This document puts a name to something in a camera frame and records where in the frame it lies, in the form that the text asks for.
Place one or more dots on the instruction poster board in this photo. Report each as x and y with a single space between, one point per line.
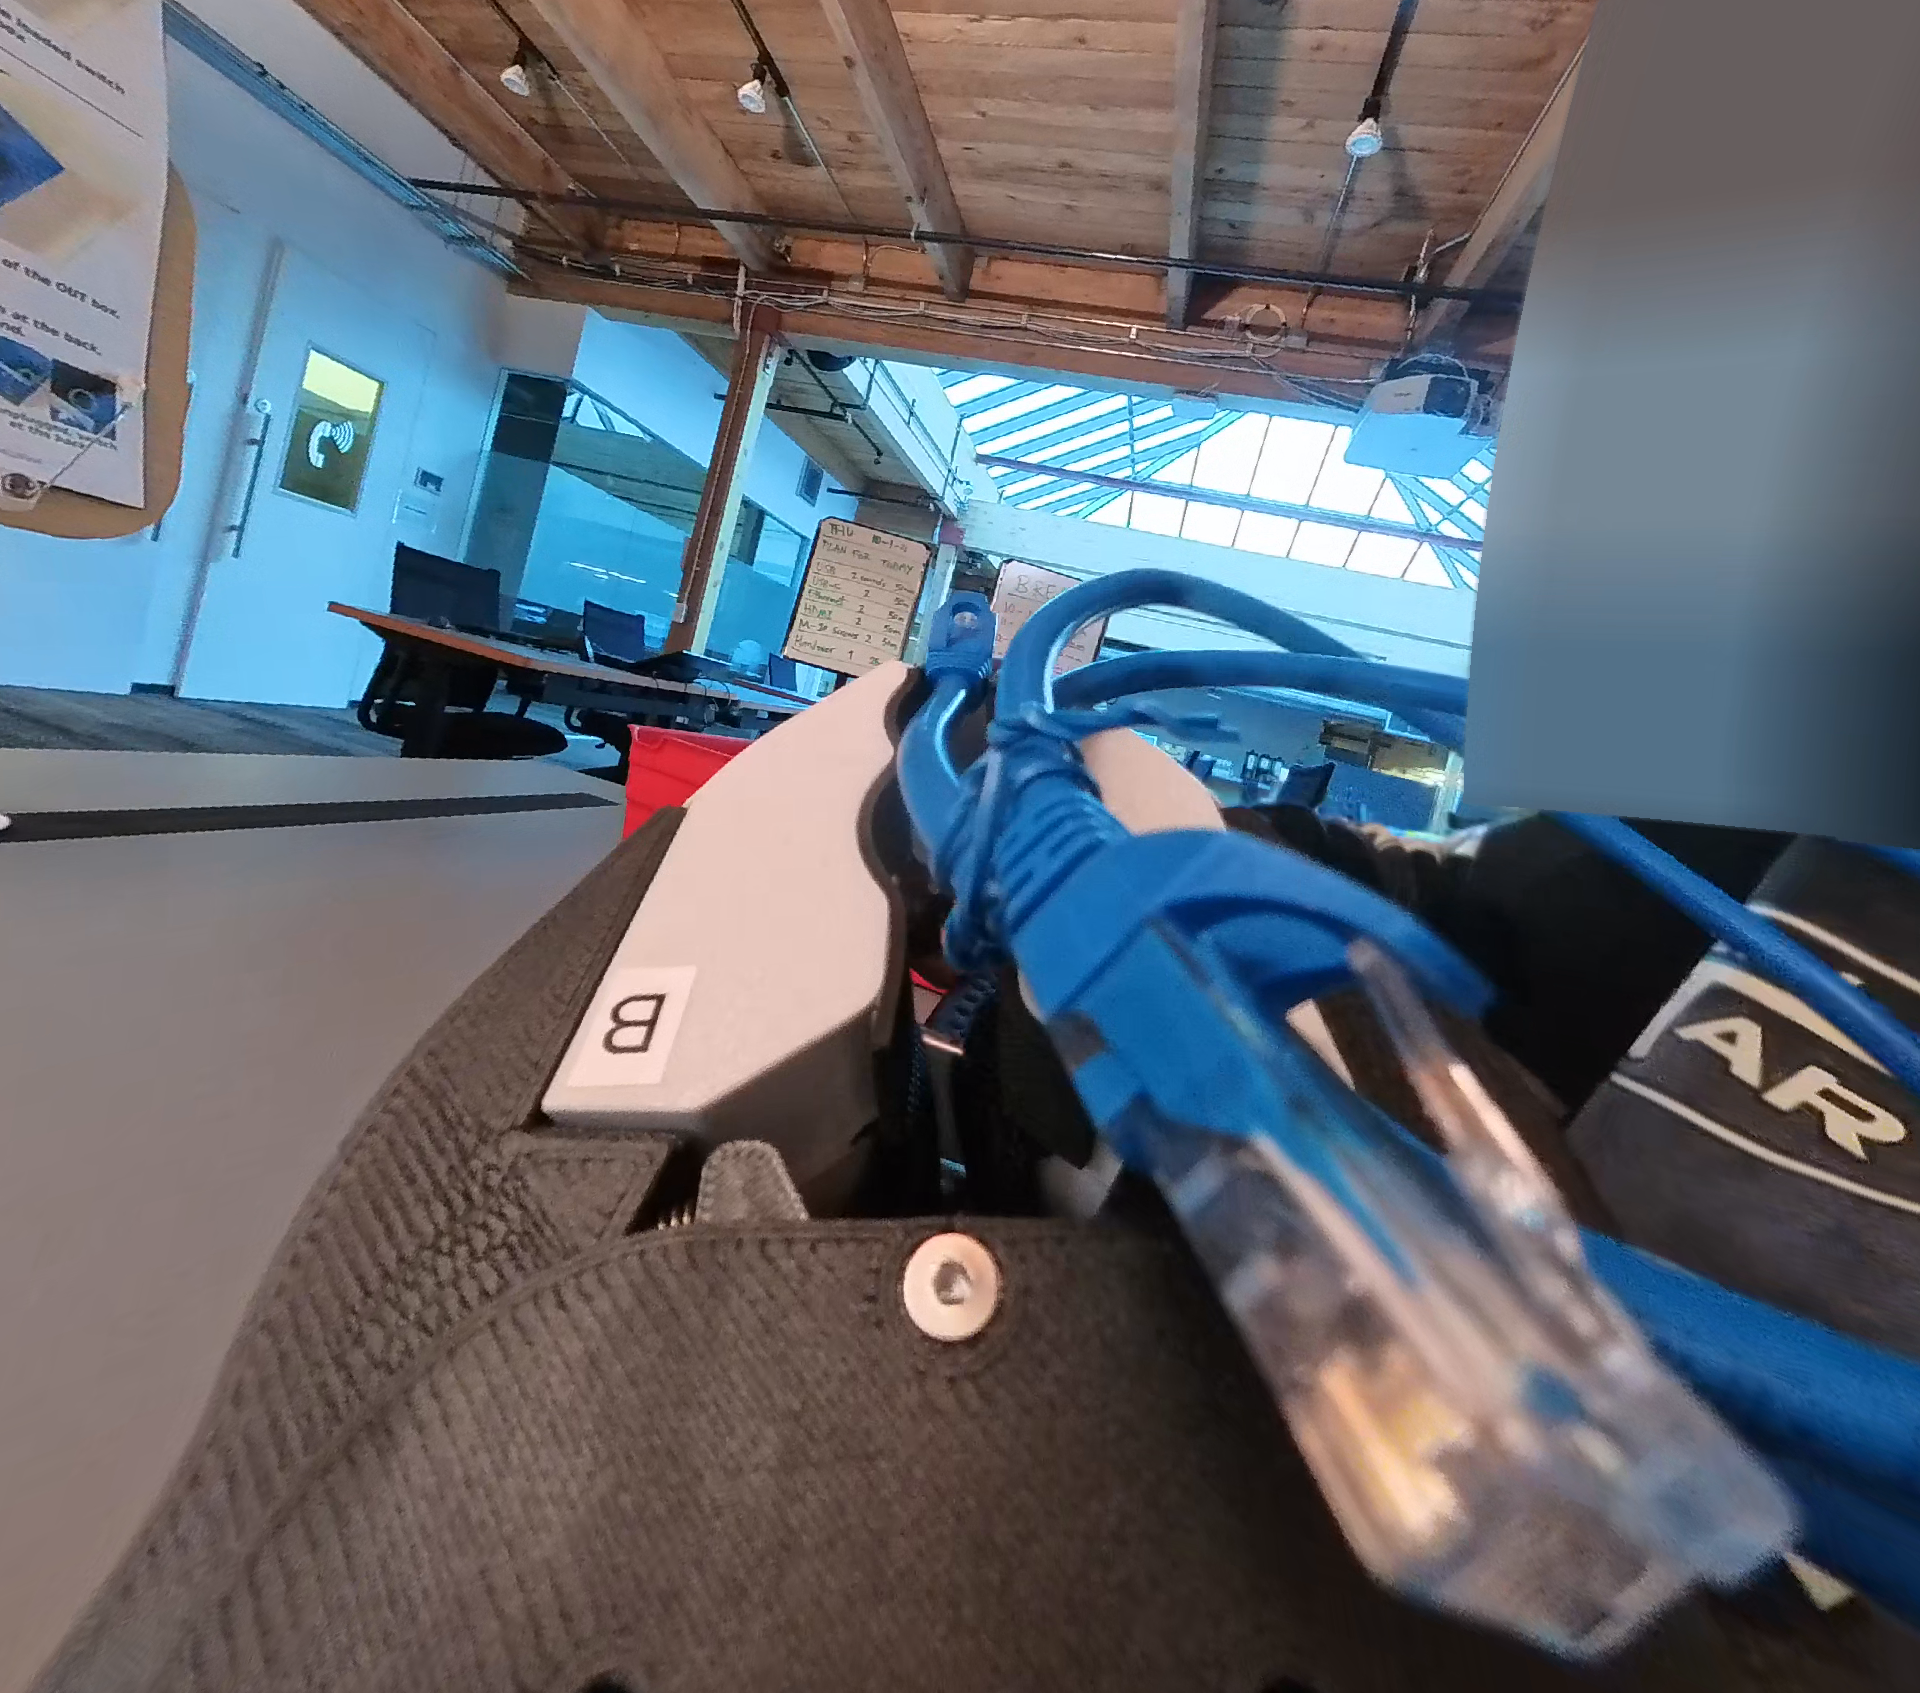
74 148

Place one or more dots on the red plastic bin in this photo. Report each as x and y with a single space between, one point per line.
674 772

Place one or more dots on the phone symbol wall sign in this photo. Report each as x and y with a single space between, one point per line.
331 435

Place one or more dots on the white ceiling unit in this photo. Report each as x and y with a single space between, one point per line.
1420 418

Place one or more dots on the wooden office desk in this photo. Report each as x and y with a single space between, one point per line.
497 648

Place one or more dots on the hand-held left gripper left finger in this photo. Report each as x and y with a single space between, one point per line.
750 913

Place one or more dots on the person's right forearm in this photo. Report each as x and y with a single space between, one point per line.
1501 945

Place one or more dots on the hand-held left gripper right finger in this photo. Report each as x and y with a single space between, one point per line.
1149 784

